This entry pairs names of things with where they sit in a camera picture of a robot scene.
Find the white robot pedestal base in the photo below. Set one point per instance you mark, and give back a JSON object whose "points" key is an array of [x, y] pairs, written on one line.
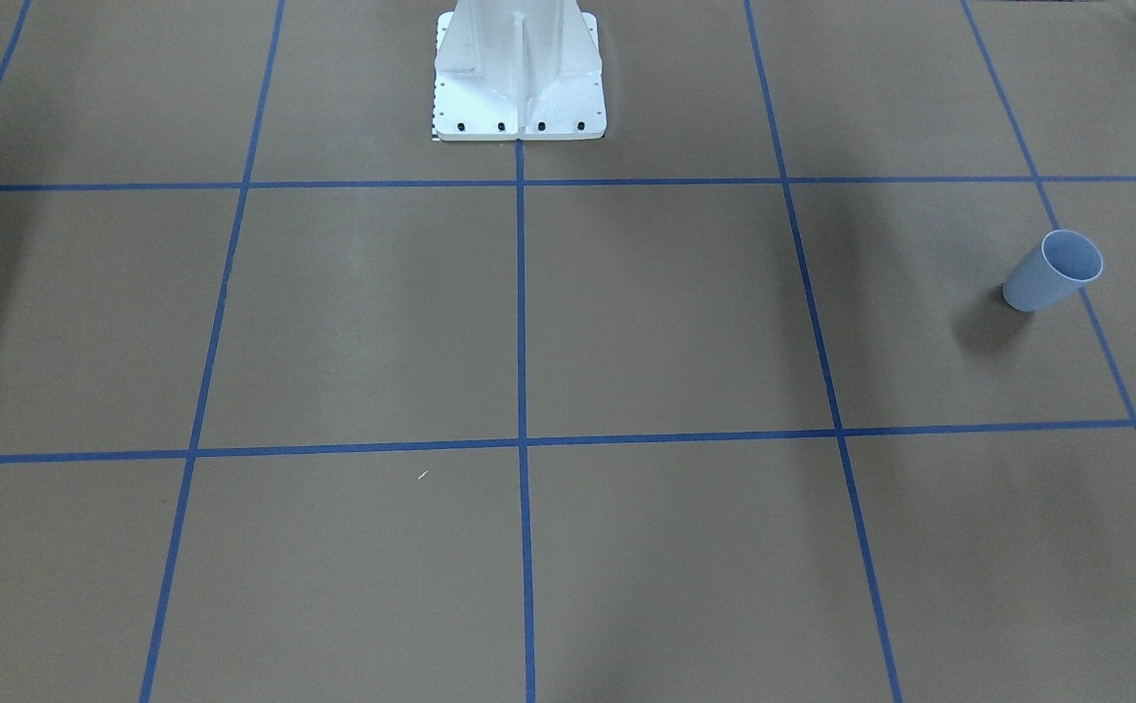
{"points": [[518, 70]]}

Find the light blue plastic cup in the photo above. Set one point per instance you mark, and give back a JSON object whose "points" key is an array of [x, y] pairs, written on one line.
{"points": [[1063, 263]]}

